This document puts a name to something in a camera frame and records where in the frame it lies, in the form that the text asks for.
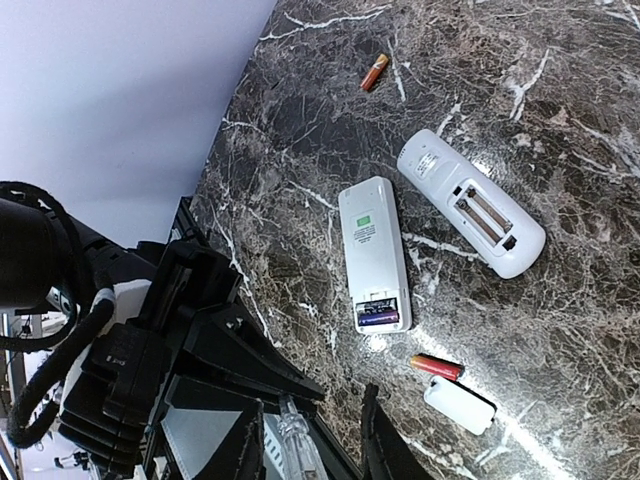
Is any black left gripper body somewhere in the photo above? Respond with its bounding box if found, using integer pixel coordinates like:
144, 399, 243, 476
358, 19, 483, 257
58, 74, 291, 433
75, 241, 324, 473

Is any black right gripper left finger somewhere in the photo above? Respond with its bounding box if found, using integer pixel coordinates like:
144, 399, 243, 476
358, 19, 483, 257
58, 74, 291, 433
193, 400, 265, 479

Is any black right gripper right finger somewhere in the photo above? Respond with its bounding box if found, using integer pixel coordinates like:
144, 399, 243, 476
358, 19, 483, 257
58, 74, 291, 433
361, 383, 434, 480

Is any clear handle screwdriver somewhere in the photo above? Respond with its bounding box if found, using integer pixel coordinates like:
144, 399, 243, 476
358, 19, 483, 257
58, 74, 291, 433
277, 395, 329, 480

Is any white battery cover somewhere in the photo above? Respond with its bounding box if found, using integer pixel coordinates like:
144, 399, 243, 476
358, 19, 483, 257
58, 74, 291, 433
424, 376, 497, 436

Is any red orange battery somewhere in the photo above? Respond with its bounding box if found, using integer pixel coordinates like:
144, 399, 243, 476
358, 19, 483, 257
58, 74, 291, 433
360, 53, 389, 92
409, 354, 464, 382

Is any blue purple battery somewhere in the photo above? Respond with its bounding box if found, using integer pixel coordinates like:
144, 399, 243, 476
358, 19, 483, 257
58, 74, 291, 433
355, 298, 400, 327

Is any white remote with green buttons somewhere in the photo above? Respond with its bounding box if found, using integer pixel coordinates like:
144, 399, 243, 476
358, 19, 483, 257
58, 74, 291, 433
338, 176, 412, 335

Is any white remote with compartment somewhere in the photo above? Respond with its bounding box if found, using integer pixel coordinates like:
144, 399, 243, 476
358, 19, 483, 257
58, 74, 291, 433
397, 129, 546, 279

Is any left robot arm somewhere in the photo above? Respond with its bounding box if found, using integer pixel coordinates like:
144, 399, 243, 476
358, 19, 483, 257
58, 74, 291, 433
1, 181, 324, 479

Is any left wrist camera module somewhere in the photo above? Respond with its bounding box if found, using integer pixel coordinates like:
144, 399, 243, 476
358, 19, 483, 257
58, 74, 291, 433
4, 287, 156, 451

